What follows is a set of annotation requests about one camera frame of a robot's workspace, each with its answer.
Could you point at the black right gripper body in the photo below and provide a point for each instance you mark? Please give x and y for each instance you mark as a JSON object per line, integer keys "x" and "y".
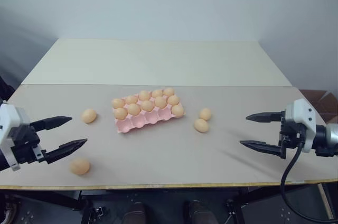
{"x": 291, "y": 135}

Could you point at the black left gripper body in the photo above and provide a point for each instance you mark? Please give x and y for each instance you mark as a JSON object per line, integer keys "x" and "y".
{"x": 24, "y": 143}

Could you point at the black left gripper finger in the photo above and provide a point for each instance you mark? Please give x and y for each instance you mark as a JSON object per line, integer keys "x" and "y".
{"x": 66, "y": 148}
{"x": 52, "y": 122}

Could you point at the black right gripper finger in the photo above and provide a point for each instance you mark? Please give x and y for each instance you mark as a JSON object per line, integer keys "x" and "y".
{"x": 266, "y": 117}
{"x": 264, "y": 147}

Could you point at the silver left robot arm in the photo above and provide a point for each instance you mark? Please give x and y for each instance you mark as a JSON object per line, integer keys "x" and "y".
{"x": 2, "y": 162}

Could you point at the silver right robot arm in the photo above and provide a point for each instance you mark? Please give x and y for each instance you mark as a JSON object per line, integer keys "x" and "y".
{"x": 328, "y": 136}

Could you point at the pink egg tray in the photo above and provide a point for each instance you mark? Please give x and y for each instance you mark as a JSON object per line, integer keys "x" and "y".
{"x": 148, "y": 121}

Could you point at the tan egg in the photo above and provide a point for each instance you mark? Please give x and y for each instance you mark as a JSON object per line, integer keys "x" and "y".
{"x": 144, "y": 95}
{"x": 173, "y": 100}
{"x": 169, "y": 92}
{"x": 120, "y": 113}
{"x": 131, "y": 99}
{"x": 205, "y": 114}
{"x": 118, "y": 103}
{"x": 157, "y": 93}
{"x": 89, "y": 115}
{"x": 160, "y": 101}
{"x": 147, "y": 105}
{"x": 177, "y": 111}
{"x": 201, "y": 125}
{"x": 134, "y": 108}
{"x": 79, "y": 166}

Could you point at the brown cardboard box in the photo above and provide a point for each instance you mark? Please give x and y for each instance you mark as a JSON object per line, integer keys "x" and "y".
{"x": 320, "y": 105}

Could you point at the light wooden slat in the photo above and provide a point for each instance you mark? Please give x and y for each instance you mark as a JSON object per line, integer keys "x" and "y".
{"x": 325, "y": 201}

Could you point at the dark brown rounded shape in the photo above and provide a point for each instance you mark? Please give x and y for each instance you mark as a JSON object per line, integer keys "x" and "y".
{"x": 198, "y": 212}
{"x": 134, "y": 213}

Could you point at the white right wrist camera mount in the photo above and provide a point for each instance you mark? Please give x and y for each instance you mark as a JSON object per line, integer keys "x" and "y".
{"x": 303, "y": 114}

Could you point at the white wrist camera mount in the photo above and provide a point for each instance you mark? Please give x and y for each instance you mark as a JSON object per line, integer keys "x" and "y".
{"x": 10, "y": 121}
{"x": 303, "y": 114}

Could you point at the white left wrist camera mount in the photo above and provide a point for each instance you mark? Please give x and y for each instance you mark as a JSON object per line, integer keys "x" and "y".
{"x": 10, "y": 121}

